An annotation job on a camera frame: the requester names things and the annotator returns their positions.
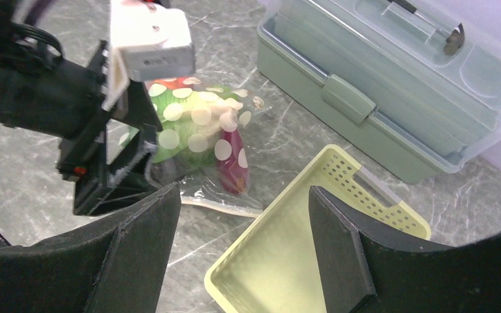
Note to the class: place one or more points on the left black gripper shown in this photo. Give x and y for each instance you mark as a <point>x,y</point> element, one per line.
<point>105,153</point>

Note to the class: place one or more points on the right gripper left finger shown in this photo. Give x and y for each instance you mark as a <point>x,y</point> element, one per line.
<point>114,264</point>

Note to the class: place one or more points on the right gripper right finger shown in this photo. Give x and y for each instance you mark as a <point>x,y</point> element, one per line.
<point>366,265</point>

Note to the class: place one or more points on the clear dotted zip bag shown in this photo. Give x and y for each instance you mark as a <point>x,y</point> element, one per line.
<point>200,185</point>

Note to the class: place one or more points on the green cabbage leaf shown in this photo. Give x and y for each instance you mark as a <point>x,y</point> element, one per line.
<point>192,120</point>

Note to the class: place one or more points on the watermelon slice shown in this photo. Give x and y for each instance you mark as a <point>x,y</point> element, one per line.
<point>180,82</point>

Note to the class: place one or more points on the pale green perforated basket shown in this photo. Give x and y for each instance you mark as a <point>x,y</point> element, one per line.
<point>272,266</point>

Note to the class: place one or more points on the green plastic toolbox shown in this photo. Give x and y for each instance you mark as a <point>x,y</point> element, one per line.
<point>377,75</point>

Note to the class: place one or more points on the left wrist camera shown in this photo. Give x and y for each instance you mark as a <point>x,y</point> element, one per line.
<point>147,42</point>

